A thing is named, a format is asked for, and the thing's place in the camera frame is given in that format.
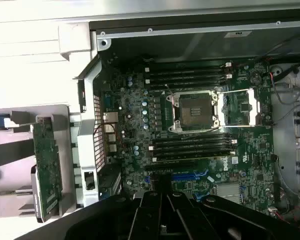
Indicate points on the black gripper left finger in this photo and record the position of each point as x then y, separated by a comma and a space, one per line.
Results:
147, 217

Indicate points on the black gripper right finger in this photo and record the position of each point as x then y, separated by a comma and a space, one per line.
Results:
187, 220

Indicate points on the blue expansion slot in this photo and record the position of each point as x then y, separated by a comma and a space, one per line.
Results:
185, 176

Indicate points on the silver finned chipset heatsink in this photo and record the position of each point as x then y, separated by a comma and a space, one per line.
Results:
228, 191

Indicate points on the long black expansion slot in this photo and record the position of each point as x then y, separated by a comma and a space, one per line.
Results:
170, 167

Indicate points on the RAM slot with white clips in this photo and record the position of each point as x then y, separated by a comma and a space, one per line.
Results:
155, 159
190, 67
190, 78
190, 145

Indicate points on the black case latch knob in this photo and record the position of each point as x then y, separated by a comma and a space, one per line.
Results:
89, 181

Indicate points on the black RAM slot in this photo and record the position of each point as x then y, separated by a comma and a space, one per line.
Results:
190, 72
190, 83
190, 150
190, 138

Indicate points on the green motherboard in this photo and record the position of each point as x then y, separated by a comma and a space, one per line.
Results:
252, 160

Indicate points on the CPU socket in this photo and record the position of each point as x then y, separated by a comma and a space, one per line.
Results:
195, 111

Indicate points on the thin metal locking lever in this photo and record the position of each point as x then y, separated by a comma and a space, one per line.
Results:
247, 126
235, 90

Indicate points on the silver socket cover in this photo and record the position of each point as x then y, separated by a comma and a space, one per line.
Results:
255, 105

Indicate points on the open PC case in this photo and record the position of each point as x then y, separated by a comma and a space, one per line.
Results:
215, 47

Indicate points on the grey corner fixture block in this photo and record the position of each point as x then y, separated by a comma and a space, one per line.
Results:
75, 37

